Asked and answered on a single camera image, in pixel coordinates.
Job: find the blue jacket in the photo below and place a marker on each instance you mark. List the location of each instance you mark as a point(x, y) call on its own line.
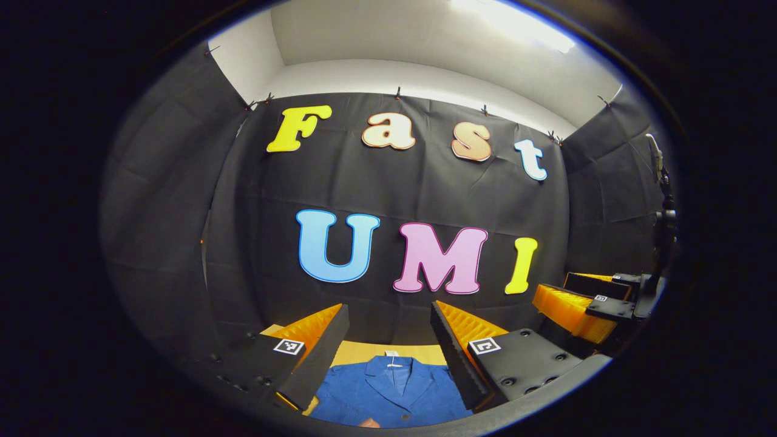
point(388, 394)

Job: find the black backdrop cloth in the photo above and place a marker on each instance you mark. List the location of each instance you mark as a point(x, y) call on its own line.
point(394, 182)

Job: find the row of black cloth clips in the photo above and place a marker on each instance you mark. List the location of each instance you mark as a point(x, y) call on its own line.
point(398, 93)

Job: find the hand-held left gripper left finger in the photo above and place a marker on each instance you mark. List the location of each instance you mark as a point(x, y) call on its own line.
point(322, 358)

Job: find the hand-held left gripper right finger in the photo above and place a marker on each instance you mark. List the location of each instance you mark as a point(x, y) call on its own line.
point(455, 358)

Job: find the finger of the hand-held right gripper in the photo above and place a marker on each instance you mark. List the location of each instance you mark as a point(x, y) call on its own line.
point(595, 284)
point(567, 309)

